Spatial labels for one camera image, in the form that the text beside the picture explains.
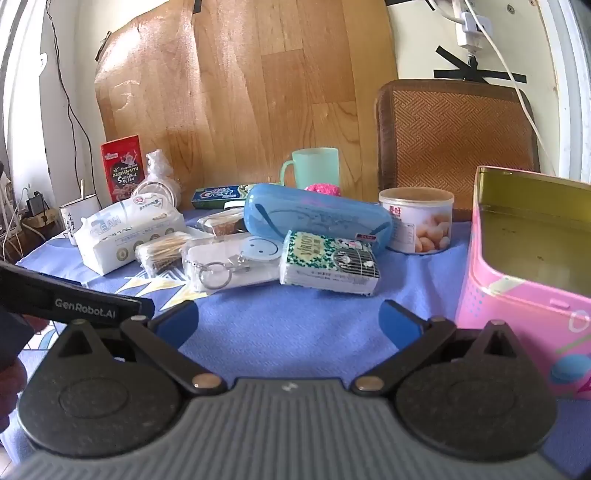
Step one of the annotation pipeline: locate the white tissue pack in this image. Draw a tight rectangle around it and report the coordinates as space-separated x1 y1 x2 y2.
74 200 188 277

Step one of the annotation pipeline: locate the mint green plastic cup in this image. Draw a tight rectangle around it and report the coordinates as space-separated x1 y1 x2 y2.
279 148 342 191

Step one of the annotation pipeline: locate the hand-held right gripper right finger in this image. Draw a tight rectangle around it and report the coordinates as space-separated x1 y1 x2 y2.
351 299 533 396

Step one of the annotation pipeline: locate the blue printed tablecloth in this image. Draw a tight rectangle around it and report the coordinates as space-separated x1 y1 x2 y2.
0 210 591 480

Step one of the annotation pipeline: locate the smiley face keychain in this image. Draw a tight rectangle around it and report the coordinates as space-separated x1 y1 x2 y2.
185 235 282 291

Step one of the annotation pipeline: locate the black cable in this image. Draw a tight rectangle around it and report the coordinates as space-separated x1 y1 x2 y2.
45 0 94 197

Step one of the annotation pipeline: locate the white cable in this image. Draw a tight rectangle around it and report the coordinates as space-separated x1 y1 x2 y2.
464 0 551 177

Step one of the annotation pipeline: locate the blue glasses case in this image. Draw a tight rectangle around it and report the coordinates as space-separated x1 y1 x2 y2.
243 183 394 256

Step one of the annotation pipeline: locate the brown woven chair back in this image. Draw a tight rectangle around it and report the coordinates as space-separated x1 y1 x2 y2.
374 79 542 223

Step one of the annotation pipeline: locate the food can with white lid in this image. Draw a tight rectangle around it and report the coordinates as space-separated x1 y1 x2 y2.
379 187 456 255

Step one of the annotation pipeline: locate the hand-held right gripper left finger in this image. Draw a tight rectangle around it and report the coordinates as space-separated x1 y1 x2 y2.
48 299 228 396

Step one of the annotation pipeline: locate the plastic bag with round lid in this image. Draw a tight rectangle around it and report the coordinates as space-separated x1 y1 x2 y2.
130 149 184 211

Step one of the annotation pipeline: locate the brown snack cake packet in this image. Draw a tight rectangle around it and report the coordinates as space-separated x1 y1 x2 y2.
198 209 248 237

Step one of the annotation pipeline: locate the clear plastic pouch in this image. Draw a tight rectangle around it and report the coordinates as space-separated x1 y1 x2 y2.
180 233 284 294

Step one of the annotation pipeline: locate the red snack packet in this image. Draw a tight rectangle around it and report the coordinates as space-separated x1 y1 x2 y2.
100 135 148 206

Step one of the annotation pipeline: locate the white power adapter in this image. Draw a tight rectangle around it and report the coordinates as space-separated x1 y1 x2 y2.
454 0 493 52

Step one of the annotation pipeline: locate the white mug with black writing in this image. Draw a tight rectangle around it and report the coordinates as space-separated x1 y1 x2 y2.
59 194 99 247

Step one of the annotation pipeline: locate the person's left hand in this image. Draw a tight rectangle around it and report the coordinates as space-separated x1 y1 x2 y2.
0 357 28 432

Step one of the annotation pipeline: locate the white window frame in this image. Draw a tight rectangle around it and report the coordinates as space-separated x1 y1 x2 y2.
538 0 591 185

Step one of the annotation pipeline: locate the pink tin box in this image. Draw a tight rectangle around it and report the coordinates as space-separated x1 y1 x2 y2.
455 165 591 403

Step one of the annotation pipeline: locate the toothpick bundle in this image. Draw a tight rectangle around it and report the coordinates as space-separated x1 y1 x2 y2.
135 232 195 278

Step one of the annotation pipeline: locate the green and blue toothpaste box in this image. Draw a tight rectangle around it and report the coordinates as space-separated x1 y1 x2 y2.
191 184 259 211

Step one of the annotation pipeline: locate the green patterned tissue packet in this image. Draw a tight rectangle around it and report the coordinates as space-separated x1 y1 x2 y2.
279 229 382 296

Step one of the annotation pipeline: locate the wood-pattern vinyl sheet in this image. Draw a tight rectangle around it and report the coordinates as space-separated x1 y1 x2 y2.
93 0 399 217

